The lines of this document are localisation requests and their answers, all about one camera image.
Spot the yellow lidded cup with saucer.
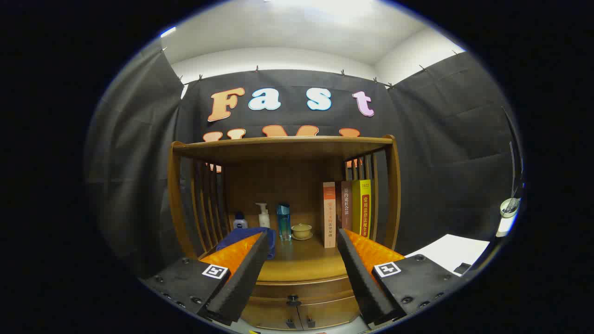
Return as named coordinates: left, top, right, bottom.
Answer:
left=291, top=223, right=314, bottom=241

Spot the orange and white book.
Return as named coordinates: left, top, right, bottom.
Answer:
left=323, top=182, right=337, bottom=249

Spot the white pump bottle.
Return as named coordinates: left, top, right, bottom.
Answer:
left=255, top=202, right=271, bottom=229

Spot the blue folded towel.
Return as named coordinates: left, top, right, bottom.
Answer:
left=216, top=226, right=278, bottom=260

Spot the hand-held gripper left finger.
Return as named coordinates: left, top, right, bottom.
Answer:
left=142, top=231, right=270, bottom=326

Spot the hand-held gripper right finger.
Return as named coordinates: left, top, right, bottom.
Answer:
left=337, top=228, right=465, bottom=325

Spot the brown book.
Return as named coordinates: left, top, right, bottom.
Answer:
left=341, top=181, right=353, bottom=231

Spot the black backdrop cloth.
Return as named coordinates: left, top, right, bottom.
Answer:
left=86, top=39, right=523, bottom=279

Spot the yellow book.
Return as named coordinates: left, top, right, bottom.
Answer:
left=352, top=180, right=372, bottom=238

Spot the wooden drawer with black knob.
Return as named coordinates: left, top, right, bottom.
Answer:
left=248, top=276, right=355, bottom=308

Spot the blue glass bottle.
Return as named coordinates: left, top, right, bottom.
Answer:
left=277, top=203, right=292, bottom=241

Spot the white round device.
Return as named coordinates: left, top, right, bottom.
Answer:
left=500, top=198, right=521, bottom=237

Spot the white side cabinet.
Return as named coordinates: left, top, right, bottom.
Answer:
left=405, top=234, right=491, bottom=277

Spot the wooden cabinet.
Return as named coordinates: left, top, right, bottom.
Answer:
left=167, top=135, right=402, bottom=331

